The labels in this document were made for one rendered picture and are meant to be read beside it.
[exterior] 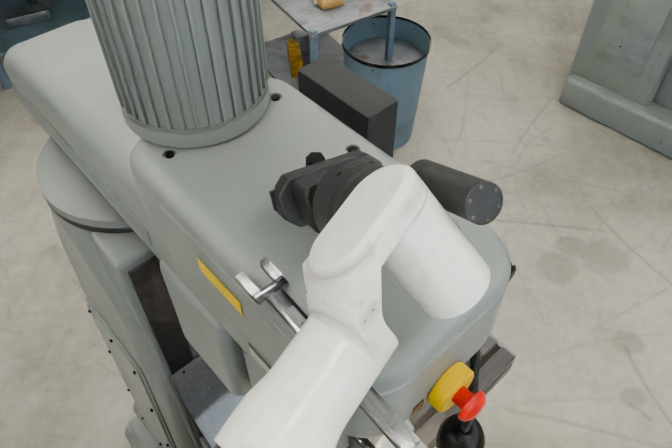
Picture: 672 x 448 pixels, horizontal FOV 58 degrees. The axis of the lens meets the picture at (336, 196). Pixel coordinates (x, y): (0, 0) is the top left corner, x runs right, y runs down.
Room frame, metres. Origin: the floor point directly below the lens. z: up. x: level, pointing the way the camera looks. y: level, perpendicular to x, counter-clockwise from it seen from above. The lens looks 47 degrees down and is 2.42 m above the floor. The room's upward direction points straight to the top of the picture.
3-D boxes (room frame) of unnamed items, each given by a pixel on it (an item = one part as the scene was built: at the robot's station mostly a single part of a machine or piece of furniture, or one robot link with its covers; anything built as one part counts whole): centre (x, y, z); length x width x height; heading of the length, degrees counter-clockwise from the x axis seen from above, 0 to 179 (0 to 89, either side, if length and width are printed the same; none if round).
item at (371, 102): (0.93, -0.02, 1.62); 0.20 x 0.09 x 0.21; 42
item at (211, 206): (0.49, 0.03, 1.81); 0.47 x 0.26 x 0.16; 42
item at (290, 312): (0.28, 0.01, 1.89); 0.24 x 0.04 x 0.01; 39
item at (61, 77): (0.85, 0.36, 1.66); 0.80 x 0.23 x 0.20; 42
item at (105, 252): (0.94, 0.44, 0.78); 0.50 x 0.46 x 1.56; 42
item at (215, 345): (0.63, 0.15, 1.47); 0.24 x 0.19 x 0.26; 132
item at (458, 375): (0.31, -0.13, 1.76); 0.06 x 0.02 x 0.06; 132
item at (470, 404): (0.29, -0.15, 1.76); 0.04 x 0.03 x 0.04; 132
